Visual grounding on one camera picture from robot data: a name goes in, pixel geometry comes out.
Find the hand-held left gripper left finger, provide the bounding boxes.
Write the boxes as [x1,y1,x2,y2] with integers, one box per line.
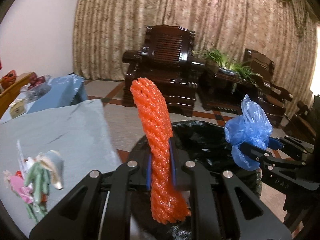
[29,154,152,240]

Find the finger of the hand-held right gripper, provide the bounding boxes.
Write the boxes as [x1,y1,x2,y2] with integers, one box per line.
[268,135,316,159]
[239,142,308,174]

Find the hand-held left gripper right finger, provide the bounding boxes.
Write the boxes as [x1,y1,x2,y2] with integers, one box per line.
[168,139,293,240]

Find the blue plastic bag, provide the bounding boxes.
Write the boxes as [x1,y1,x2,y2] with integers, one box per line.
[224,94,273,172]

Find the black trash bin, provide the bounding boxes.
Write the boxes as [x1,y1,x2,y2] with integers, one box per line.
[126,120,263,240]

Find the orange foam fruit net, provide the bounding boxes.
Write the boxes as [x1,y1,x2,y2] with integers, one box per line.
[130,77,192,224]

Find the green rubber glove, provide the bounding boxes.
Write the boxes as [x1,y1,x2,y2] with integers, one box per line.
[24,164,50,220]

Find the pink packet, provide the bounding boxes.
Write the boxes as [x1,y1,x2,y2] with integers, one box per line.
[4,172,34,204]

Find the dark wooden chair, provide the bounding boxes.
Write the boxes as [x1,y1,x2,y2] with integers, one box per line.
[282,100,318,145]

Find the dark wooden side table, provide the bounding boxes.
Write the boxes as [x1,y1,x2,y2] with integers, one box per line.
[197,62,260,117]

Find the potted green plant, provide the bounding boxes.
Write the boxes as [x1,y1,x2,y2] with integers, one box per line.
[194,49,260,85]

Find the dark wooden slatted armchair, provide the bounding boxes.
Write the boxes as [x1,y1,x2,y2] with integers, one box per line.
[121,24,207,117]

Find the beige patterned curtain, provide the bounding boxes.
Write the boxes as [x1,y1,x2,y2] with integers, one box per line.
[72,0,318,120]

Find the clear bag of red fruit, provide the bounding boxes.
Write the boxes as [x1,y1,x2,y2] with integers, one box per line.
[20,74,52,100]

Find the small tissue box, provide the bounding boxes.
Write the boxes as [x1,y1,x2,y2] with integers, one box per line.
[9,99,27,118]

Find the light wooden chair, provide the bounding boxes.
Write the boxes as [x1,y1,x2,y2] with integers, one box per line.
[0,71,35,117]

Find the orange red bag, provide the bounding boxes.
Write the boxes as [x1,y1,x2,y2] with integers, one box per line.
[1,70,18,88]

